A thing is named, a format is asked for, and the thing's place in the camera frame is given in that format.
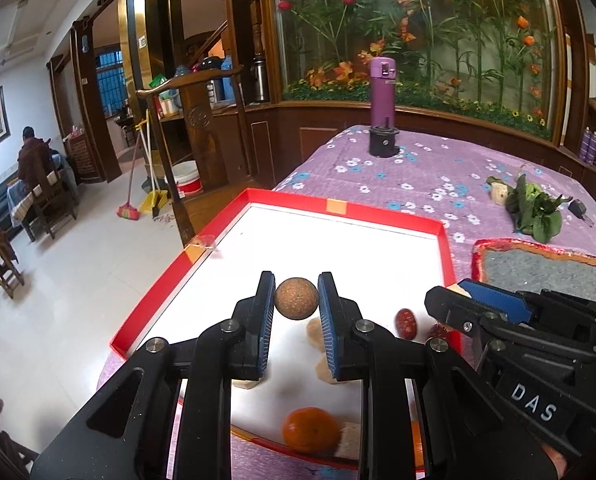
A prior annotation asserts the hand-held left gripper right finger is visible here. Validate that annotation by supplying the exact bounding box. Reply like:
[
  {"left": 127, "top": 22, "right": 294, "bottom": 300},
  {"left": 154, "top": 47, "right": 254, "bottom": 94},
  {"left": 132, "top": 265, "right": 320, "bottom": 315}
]
[{"left": 317, "top": 271, "right": 561, "bottom": 480}]

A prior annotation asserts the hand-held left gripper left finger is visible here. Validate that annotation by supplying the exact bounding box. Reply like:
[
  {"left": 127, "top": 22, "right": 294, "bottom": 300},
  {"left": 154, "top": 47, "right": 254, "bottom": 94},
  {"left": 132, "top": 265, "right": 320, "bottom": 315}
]
[{"left": 28, "top": 271, "right": 277, "bottom": 480}]

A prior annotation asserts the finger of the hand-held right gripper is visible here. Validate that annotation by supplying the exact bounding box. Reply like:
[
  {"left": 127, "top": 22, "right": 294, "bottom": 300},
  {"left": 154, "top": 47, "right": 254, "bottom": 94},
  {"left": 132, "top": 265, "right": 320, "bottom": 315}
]
[
  {"left": 424, "top": 286, "right": 596, "bottom": 361},
  {"left": 460, "top": 279, "right": 596, "bottom": 343}
]

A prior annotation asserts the brown cork ball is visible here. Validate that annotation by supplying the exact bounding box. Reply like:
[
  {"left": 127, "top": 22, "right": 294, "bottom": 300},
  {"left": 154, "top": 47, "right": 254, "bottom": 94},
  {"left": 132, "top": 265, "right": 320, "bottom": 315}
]
[{"left": 274, "top": 277, "right": 320, "bottom": 321}]

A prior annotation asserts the grey felt tray red rim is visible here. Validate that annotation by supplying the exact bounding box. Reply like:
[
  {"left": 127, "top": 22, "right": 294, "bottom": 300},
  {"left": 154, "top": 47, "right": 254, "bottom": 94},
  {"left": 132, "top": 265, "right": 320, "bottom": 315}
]
[{"left": 472, "top": 239, "right": 596, "bottom": 306}]

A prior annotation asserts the red box with white inside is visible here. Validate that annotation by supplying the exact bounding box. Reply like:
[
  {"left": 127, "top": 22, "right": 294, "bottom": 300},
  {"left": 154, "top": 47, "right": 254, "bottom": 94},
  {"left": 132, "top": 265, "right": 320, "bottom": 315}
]
[{"left": 109, "top": 187, "right": 463, "bottom": 473}]

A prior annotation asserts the orange tangerine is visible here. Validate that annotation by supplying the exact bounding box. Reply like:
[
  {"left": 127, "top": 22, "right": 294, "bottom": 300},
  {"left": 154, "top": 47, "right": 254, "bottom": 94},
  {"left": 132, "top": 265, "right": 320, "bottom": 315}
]
[{"left": 283, "top": 407, "right": 340, "bottom": 455}]

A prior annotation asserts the green leafy vegetable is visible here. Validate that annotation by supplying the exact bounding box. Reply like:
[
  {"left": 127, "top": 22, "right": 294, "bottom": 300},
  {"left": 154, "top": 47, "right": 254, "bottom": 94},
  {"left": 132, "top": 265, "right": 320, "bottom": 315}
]
[{"left": 487, "top": 174, "right": 574, "bottom": 243}]

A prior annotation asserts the black car key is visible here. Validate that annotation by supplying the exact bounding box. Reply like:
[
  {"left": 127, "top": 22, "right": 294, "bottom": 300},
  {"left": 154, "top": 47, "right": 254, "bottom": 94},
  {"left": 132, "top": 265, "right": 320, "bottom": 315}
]
[{"left": 568, "top": 199, "right": 595, "bottom": 226}]

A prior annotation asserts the white bucket red band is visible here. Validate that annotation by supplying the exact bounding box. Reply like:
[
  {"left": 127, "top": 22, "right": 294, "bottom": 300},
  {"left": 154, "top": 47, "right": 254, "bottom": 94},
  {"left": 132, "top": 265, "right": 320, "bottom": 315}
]
[{"left": 170, "top": 160, "right": 201, "bottom": 198}]

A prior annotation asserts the yellow dustpan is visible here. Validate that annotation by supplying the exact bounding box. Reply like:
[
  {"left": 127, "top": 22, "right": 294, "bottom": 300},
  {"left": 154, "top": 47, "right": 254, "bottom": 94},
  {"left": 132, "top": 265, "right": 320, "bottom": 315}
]
[{"left": 138, "top": 115, "right": 170, "bottom": 218}]

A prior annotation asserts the black thermos cup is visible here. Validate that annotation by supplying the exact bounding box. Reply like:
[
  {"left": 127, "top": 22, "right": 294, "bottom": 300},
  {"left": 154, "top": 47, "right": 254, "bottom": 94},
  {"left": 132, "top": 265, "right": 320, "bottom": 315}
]
[{"left": 368, "top": 125, "right": 401, "bottom": 158}]

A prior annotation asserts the red broom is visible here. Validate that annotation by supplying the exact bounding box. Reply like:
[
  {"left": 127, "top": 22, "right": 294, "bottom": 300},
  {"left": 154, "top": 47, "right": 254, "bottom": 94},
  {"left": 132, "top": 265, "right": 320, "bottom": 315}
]
[{"left": 117, "top": 110, "right": 151, "bottom": 222}]

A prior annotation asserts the purple thermos bottle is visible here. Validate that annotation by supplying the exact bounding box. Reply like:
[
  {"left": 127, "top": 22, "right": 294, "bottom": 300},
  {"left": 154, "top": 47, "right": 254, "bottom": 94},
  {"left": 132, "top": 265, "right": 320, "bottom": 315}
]
[{"left": 369, "top": 57, "right": 398, "bottom": 128}]

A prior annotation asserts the wooden dining chair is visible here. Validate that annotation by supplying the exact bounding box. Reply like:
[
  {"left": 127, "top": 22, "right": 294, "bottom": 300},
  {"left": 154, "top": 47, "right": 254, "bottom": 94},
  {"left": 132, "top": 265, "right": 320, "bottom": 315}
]
[
  {"left": 0, "top": 230, "right": 26, "bottom": 301},
  {"left": 25, "top": 160, "right": 79, "bottom": 242}
]

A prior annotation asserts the steel vacuum flask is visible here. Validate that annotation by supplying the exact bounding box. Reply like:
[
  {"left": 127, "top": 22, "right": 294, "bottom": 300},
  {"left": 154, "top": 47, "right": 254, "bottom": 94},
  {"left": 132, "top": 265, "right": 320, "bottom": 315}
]
[{"left": 252, "top": 55, "right": 270, "bottom": 103}]

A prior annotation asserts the barred window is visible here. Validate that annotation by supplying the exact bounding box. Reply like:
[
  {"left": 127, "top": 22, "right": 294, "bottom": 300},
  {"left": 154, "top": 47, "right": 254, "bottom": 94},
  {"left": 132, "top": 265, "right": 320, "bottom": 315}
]
[{"left": 95, "top": 47, "right": 129, "bottom": 116}]

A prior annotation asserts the artificial flower wall display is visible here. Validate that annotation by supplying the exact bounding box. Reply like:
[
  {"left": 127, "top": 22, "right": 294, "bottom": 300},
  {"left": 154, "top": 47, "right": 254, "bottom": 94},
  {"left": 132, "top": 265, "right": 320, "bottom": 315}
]
[{"left": 270, "top": 0, "right": 566, "bottom": 141}]

